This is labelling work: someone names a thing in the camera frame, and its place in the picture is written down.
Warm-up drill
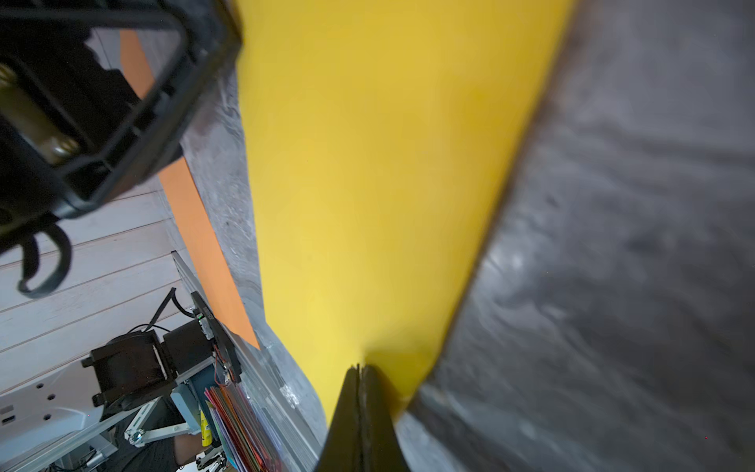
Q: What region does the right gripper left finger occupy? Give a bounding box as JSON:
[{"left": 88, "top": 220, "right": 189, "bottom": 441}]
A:
[{"left": 315, "top": 367, "right": 362, "bottom": 472}]

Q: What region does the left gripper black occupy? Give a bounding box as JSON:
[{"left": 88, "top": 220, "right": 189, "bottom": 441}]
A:
[{"left": 0, "top": 0, "right": 244, "bottom": 249}]

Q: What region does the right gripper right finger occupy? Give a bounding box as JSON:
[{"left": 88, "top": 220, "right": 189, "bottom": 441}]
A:
[{"left": 361, "top": 366, "right": 410, "bottom": 472}]

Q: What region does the yellow paper sheet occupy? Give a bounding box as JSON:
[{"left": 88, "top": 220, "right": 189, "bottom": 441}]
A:
[{"left": 236, "top": 1, "right": 575, "bottom": 419}]

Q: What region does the orange paper sheet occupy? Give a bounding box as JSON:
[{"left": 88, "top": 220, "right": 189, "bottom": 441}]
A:
[{"left": 117, "top": 28, "right": 261, "bottom": 350}]

